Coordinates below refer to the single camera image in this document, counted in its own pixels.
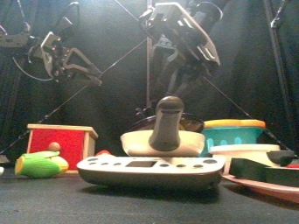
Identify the black slanted frame pole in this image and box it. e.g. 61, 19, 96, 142
260, 0, 299, 141

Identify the red wooden box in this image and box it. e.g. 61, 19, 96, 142
25, 123, 99, 173

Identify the black rectangular block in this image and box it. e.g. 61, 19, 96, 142
228, 157, 299, 188

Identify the white pot with grey handle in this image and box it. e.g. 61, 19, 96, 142
119, 95, 207, 158

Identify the small red toy piece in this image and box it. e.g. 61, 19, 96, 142
93, 149, 113, 158

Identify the small brown wooden knob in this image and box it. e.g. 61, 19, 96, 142
47, 141, 63, 153

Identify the teal bowl with yellow rim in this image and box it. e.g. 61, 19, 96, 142
199, 118, 267, 158

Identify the white toy cooker base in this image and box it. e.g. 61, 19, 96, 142
76, 155, 227, 192

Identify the green yellow toy corn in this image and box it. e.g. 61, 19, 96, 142
13, 150, 71, 179

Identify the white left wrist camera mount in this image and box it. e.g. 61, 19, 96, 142
39, 31, 64, 81

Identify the dark small cup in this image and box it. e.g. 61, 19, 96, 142
266, 150, 298, 168

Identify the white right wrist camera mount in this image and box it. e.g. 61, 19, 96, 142
150, 2, 222, 67

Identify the pink tray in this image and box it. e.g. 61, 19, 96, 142
222, 173, 299, 205

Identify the vertical metal frame pole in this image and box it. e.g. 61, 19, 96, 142
144, 0, 155, 109

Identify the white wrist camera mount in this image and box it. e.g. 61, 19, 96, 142
150, 2, 222, 67
39, 31, 64, 81

